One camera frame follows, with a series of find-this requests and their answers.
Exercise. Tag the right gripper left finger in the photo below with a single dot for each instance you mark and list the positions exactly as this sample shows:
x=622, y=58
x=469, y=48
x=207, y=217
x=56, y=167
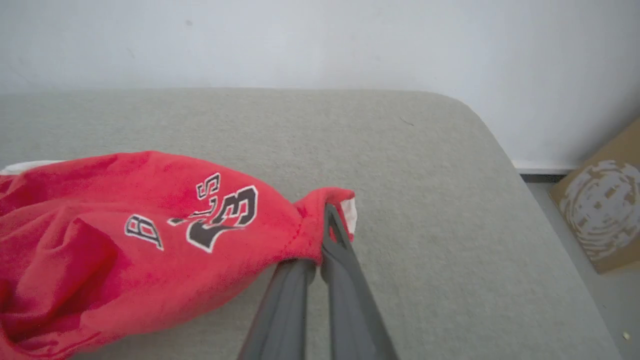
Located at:
x=282, y=310

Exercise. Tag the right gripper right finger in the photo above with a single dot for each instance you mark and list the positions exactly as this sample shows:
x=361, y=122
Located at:
x=350, y=295

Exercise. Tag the red basketball jersey garment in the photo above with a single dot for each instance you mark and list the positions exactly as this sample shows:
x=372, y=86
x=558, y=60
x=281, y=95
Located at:
x=100, y=260

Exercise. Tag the brown printed cardboard box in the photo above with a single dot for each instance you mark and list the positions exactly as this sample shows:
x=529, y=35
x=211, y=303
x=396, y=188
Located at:
x=602, y=205

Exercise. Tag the white wall baseboard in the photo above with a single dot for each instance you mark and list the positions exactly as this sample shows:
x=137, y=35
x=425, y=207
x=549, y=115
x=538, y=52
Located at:
x=545, y=167

